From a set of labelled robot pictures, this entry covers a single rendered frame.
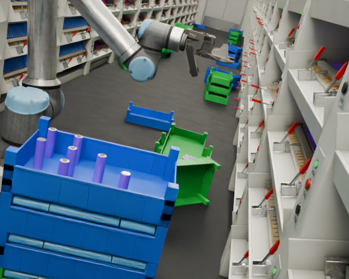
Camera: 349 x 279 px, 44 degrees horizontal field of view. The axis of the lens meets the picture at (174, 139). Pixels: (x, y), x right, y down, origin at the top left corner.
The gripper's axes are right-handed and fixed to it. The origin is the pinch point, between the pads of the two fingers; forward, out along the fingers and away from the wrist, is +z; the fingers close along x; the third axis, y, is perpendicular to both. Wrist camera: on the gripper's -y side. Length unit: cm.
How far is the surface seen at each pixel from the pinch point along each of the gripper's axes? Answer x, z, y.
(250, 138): 10.7, 17.9, -30.0
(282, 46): 11.3, 17.5, 10.1
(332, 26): -40, 23, 23
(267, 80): 30.0, 18.1, -7.5
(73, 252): -101, -18, -28
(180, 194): 6, -3, -63
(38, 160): -94, -30, -15
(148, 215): -100, -6, -16
